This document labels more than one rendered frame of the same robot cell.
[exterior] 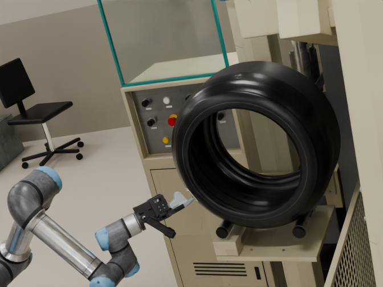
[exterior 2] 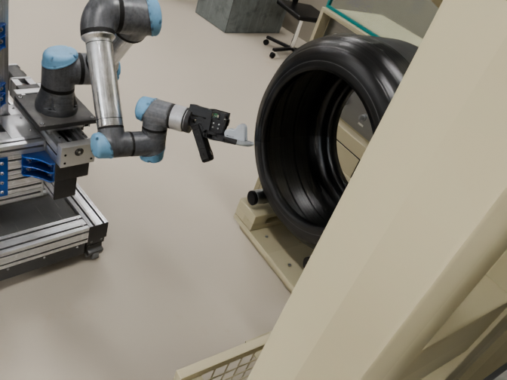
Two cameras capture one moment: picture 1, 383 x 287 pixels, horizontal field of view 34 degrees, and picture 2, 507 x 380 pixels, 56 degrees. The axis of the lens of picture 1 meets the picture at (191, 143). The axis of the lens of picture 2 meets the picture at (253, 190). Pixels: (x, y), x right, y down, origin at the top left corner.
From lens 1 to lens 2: 0.97 m
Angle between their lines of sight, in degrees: 20
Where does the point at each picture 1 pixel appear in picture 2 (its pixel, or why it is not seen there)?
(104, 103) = not seen: hidden behind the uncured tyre
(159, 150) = not seen: hidden behind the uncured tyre
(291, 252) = (293, 274)
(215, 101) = (337, 58)
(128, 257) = (152, 143)
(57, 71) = not seen: outside the picture
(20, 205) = (90, 11)
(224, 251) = (243, 216)
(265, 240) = (290, 240)
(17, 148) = (274, 27)
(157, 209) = (209, 124)
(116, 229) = (158, 109)
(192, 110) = (309, 50)
